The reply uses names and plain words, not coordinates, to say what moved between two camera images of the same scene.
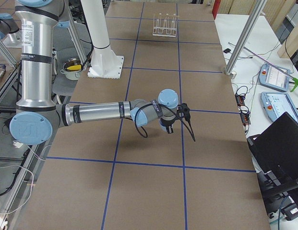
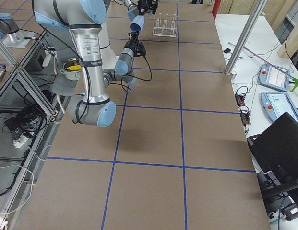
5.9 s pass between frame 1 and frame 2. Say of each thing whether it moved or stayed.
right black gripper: moved
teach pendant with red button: stayed
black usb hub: stayed
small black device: stayed
